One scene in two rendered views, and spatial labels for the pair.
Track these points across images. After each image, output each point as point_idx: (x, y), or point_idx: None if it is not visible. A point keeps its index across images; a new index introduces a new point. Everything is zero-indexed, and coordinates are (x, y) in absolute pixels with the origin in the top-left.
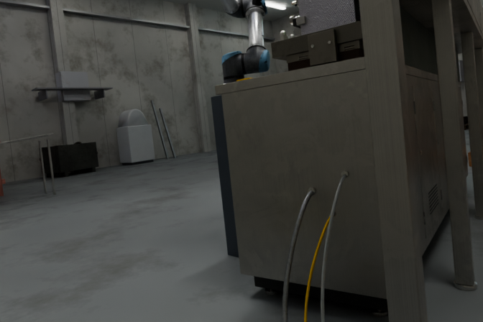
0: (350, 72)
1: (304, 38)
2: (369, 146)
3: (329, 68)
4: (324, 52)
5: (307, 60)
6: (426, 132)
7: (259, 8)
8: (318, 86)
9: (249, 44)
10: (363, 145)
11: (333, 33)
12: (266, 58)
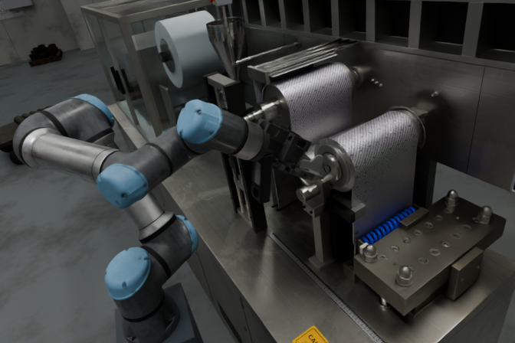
0: (501, 292)
1: (445, 271)
2: (493, 338)
3: (488, 299)
4: (470, 278)
5: (437, 290)
6: None
7: (111, 133)
8: (473, 323)
9: (139, 222)
10: (490, 341)
11: (482, 255)
12: (198, 236)
